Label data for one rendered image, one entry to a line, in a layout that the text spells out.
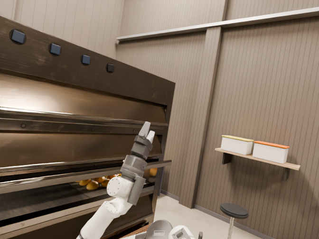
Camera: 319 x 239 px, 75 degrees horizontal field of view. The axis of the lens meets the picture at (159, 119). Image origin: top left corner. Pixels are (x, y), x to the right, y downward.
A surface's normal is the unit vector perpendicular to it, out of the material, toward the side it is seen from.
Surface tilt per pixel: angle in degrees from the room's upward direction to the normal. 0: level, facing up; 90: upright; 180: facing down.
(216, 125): 90
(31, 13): 90
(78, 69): 90
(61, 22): 90
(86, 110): 70
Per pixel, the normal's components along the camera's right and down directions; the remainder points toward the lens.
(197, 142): -0.60, -0.07
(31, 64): 0.77, 0.14
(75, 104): 0.78, -0.21
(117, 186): -0.49, -0.46
